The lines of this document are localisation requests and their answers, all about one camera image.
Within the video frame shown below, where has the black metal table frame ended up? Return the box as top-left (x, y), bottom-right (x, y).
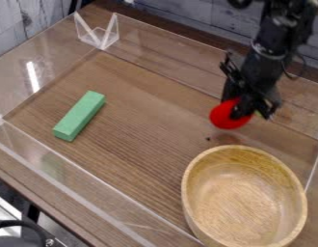
top-left (20, 201), bottom-right (88, 247)

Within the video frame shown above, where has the black cable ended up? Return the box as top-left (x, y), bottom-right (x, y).
top-left (0, 219), bottom-right (49, 247)

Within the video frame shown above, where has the clear acrylic corner bracket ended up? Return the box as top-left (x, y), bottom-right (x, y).
top-left (73, 13), bottom-right (120, 50)

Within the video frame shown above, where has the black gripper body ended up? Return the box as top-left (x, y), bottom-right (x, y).
top-left (220, 51), bottom-right (282, 120)

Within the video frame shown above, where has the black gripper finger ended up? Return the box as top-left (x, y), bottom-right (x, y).
top-left (230, 94), bottom-right (259, 120)
top-left (222, 78), bottom-right (242, 101)

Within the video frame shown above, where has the clear acrylic enclosure wall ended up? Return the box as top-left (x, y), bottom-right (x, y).
top-left (0, 7), bottom-right (318, 247)

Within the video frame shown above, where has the red plush strawberry toy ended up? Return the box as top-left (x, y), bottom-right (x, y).
top-left (210, 97), bottom-right (252, 129)

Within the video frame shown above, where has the green rectangular block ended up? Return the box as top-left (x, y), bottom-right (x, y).
top-left (53, 91), bottom-right (105, 142)

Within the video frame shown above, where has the wooden oval bowl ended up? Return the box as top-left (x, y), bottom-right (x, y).
top-left (182, 145), bottom-right (307, 247)

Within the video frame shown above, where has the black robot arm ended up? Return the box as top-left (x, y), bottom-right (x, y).
top-left (220, 0), bottom-right (318, 121)

